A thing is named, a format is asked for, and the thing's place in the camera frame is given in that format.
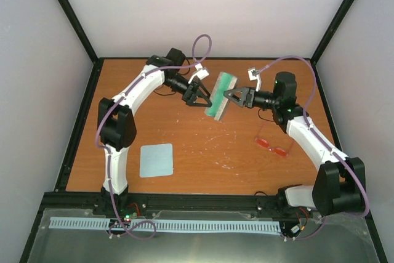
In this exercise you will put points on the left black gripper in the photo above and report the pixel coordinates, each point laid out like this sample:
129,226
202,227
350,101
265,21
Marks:
191,92

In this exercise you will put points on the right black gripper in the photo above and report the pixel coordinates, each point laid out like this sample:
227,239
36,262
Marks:
229,97

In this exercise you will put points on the grey glasses case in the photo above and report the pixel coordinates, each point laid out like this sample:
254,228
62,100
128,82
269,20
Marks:
225,82

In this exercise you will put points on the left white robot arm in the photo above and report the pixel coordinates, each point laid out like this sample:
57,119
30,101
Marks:
116,128

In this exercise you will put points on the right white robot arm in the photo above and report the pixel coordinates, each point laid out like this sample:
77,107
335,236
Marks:
340,181

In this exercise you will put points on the red sunglasses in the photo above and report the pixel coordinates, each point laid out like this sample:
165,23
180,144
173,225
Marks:
278,144

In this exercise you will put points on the light blue cleaning cloth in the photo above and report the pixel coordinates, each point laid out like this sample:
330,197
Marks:
156,160

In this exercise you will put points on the metal front plate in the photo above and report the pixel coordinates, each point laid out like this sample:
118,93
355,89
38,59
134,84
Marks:
336,239

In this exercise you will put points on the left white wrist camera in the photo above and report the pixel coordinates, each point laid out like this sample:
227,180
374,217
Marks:
200,72

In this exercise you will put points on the light blue slotted cable duct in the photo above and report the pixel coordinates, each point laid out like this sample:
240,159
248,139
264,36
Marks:
167,226

